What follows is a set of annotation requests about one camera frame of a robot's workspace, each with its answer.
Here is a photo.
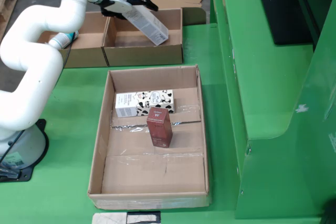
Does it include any tall white cosmetic box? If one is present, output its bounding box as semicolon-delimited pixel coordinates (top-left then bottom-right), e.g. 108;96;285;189
122;5;170;46

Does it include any cow print carton box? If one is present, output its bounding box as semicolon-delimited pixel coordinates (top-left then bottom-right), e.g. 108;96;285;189
114;89;174;118

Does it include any divided cardboard box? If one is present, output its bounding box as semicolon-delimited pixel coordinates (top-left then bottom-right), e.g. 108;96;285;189
38;7;207;69

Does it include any dark red carton box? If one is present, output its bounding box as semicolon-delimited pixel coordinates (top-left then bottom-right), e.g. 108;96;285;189
146;107;174;148

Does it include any shallow cardboard tray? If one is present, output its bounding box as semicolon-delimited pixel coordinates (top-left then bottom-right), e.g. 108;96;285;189
87;64;211;210

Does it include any white teal spray bottle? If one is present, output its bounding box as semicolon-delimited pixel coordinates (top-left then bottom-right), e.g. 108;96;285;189
48;30;79;50

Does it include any white paper card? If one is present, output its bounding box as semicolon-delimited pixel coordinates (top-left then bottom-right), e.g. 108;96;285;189
92;212;129;224

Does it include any black bordered white card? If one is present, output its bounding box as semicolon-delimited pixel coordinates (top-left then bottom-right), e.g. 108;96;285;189
126;210;161;224

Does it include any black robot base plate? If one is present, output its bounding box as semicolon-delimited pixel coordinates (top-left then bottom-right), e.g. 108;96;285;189
0;119;50;183

